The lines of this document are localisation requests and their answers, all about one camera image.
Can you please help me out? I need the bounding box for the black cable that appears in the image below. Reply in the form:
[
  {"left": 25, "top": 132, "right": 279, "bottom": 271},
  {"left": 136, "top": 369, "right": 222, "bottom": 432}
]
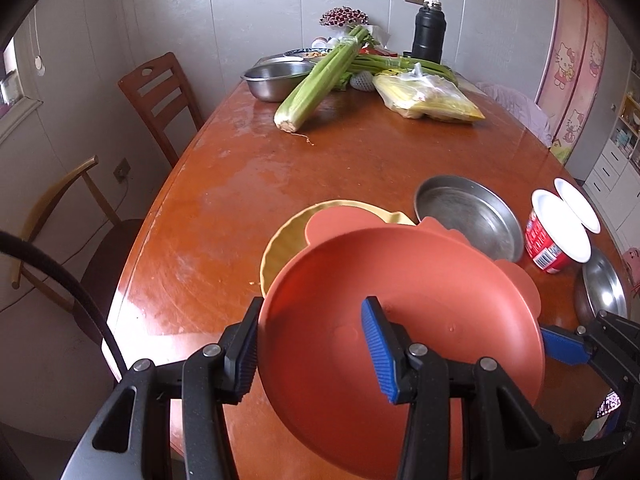
[{"left": 0, "top": 231, "right": 127, "bottom": 384}]

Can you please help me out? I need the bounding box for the pink child stool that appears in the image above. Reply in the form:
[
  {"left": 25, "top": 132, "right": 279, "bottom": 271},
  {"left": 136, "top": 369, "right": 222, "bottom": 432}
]
[{"left": 623, "top": 247, "right": 640, "bottom": 286}]

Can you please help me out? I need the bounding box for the orange bear-ear plastic plate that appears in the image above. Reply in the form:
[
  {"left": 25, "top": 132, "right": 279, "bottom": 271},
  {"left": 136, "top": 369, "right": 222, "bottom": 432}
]
[{"left": 258, "top": 206, "right": 544, "bottom": 479}]

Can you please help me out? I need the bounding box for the pink cloth on chair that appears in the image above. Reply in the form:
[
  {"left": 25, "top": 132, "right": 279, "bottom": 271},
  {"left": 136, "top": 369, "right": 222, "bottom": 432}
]
[{"left": 476, "top": 82, "right": 552, "bottom": 148}]

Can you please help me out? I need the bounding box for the black thermos bottle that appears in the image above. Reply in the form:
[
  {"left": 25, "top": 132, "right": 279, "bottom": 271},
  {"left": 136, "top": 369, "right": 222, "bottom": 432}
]
[{"left": 411, "top": 0, "right": 447, "bottom": 63}]

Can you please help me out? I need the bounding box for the steel mixing bowl far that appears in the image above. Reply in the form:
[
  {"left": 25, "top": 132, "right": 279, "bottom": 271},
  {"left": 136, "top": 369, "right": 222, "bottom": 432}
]
[{"left": 242, "top": 58, "right": 314, "bottom": 103}]

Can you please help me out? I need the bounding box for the yellow shell-shaped plate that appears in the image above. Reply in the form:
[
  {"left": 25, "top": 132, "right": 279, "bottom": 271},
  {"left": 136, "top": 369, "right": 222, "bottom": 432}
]
[{"left": 259, "top": 200, "right": 416, "bottom": 297}]

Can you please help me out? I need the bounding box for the yellow noodles plastic bag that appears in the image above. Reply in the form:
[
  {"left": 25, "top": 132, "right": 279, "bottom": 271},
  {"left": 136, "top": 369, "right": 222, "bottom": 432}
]
[{"left": 373, "top": 63, "right": 485, "bottom": 124}]

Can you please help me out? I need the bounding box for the white foam-netted fruit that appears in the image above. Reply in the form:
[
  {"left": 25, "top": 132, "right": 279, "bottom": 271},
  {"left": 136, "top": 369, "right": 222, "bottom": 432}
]
[{"left": 349, "top": 70, "right": 375, "bottom": 92}]

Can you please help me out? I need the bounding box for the celery bunch rear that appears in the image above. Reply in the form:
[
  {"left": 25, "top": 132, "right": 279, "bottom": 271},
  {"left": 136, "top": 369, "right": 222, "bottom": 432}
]
[{"left": 346, "top": 54, "right": 458, "bottom": 84}]

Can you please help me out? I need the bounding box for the stainless steel deep bowl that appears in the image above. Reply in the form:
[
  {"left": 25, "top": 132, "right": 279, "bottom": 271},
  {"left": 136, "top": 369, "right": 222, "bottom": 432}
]
[{"left": 574, "top": 247, "right": 628, "bottom": 326}]

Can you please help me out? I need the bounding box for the low wall socket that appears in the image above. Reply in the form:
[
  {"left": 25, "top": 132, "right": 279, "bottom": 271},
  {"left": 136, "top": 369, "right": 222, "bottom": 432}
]
[{"left": 113, "top": 158, "right": 131, "bottom": 183}]

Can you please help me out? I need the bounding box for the shallow steel round pan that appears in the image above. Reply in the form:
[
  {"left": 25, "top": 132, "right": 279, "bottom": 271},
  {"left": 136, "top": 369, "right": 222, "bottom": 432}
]
[{"left": 413, "top": 176, "right": 524, "bottom": 262}]

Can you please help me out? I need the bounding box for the celery bunch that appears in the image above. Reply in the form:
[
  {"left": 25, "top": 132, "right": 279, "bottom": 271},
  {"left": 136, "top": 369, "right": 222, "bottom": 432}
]
[
  {"left": 346, "top": 54, "right": 458, "bottom": 84},
  {"left": 273, "top": 25, "right": 371, "bottom": 133}
]

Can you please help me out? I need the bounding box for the celery bunch front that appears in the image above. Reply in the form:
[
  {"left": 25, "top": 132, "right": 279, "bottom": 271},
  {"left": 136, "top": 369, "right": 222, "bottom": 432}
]
[{"left": 273, "top": 25, "right": 371, "bottom": 133}]

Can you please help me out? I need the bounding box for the pink hello kitty wardrobe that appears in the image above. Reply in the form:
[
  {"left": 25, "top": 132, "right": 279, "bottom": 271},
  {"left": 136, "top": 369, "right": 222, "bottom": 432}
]
[{"left": 537, "top": 0, "right": 608, "bottom": 164}]

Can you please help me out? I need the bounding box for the white shelf cabinet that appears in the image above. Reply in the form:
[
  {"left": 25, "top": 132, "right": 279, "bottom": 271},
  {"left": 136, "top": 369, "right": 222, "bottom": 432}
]
[{"left": 585, "top": 56, "right": 639, "bottom": 252}]

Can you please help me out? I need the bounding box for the patterned dish with food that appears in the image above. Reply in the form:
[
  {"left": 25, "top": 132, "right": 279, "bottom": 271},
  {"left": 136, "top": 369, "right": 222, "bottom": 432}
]
[{"left": 283, "top": 48, "right": 329, "bottom": 61}]

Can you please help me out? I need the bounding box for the curved-back wooden chair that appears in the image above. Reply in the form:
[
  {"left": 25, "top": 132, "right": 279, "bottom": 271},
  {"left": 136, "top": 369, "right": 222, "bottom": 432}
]
[{"left": 1, "top": 154, "right": 166, "bottom": 350}]

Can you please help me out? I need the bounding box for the brown wooden slat chair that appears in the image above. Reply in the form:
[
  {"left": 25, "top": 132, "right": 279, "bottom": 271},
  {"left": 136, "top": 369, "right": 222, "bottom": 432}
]
[{"left": 117, "top": 52, "right": 205, "bottom": 167}]

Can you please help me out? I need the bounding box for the red white instant-noodle bowl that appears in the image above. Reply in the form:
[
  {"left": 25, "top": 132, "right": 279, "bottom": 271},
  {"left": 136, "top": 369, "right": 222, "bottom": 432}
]
[{"left": 524, "top": 190, "right": 591, "bottom": 274}]

